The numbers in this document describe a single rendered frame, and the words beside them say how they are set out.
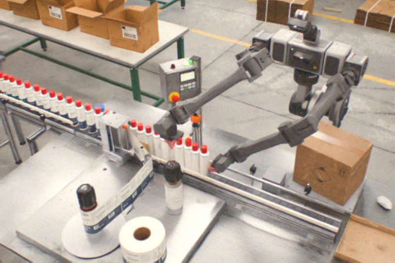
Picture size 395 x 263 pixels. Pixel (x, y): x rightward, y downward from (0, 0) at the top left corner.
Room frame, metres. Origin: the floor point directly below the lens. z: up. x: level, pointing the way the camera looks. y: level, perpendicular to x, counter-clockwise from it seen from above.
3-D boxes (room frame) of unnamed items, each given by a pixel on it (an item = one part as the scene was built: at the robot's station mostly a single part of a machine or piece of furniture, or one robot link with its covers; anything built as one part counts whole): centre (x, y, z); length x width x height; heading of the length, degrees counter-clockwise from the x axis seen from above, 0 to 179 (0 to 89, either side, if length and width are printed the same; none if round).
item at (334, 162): (1.80, -0.69, 0.99); 0.30 x 0.24 x 0.27; 48
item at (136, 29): (3.67, 0.52, 0.97); 0.51 x 0.39 x 0.37; 151
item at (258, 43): (2.18, -0.33, 1.45); 0.09 x 0.08 x 0.12; 55
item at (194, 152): (1.86, 0.02, 0.98); 0.05 x 0.05 x 0.20
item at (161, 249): (1.33, 0.26, 0.95); 0.20 x 0.20 x 0.14
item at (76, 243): (1.47, 0.51, 0.89); 0.31 x 0.31 x 0.01
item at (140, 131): (2.05, 0.32, 0.98); 0.05 x 0.05 x 0.20
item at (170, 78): (2.02, 0.09, 1.38); 0.17 x 0.10 x 0.19; 113
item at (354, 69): (1.90, -0.74, 1.45); 0.09 x 0.08 x 0.12; 55
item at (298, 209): (1.89, 0.04, 0.86); 1.65 x 0.08 x 0.04; 58
